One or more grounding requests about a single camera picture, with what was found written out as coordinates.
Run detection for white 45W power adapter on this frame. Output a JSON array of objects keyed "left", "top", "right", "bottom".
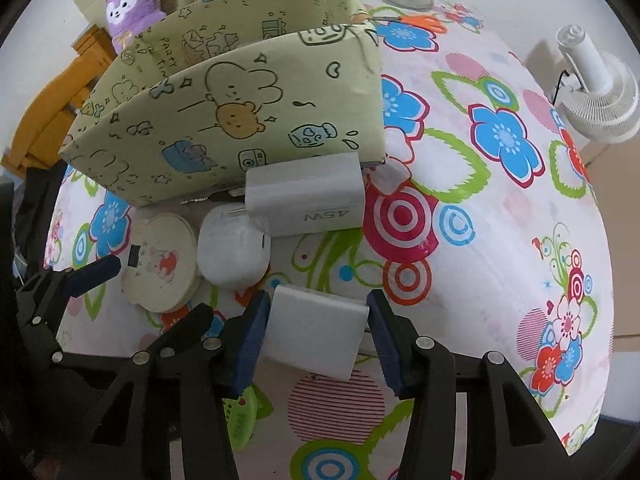
[{"left": 244, "top": 153, "right": 366, "bottom": 238}]

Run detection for green cartoon storage box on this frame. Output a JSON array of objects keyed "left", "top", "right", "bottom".
[{"left": 60, "top": 0, "right": 385, "bottom": 207}]

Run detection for white fan black cable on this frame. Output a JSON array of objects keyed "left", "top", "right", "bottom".
[{"left": 551, "top": 66, "right": 574, "bottom": 104}]

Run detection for green perforated plastic case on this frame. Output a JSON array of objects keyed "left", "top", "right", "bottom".
[{"left": 224, "top": 386, "right": 258, "bottom": 451}]

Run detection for wooden chair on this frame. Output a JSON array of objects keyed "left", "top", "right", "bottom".
[{"left": 1, "top": 25, "right": 116, "bottom": 178}]

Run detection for white floor fan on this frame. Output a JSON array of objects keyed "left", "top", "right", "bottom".
[{"left": 556, "top": 24, "right": 639, "bottom": 144}]

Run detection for small white charger block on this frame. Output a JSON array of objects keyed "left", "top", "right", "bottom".
[{"left": 262, "top": 284, "right": 369, "bottom": 382}]

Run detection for white rounded earbuds case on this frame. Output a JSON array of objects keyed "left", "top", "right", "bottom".
[{"left": 196, "top": 204, "right": 271, "bottom": 290}]

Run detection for orange handled scissors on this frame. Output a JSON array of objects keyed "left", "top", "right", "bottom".
[{"left": 371, "top": 14, "right": 447, "bottom": 35}]

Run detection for purple plush toy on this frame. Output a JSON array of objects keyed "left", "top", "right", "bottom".
[{"left": 105, "top": 0, "right": 166, "bottom": 55}]

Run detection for round cream bear case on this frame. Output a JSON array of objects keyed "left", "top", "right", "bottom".
[{"left": 122, "top": 214, "right": 202, "bottom": 314}]

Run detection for floral tablecloth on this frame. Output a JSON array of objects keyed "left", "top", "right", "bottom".
[{"left": 43, "top": 1, "right": 614, "bottom": 479}]

